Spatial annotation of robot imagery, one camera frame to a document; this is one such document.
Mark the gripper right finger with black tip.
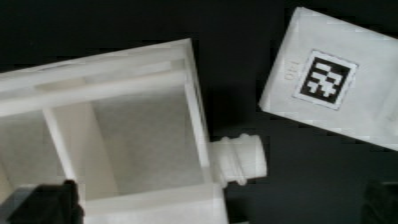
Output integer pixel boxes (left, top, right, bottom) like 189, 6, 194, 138
361, 181, 398, 224

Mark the gripper left finger with black tip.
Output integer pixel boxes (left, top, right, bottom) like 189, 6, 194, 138
0, 180, 84, 224

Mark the white cabinet body box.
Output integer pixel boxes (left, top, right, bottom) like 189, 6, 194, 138
0, 40, 267, 224

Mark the white cabinet door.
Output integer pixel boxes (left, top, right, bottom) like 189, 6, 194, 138
260, 7, 398, 151

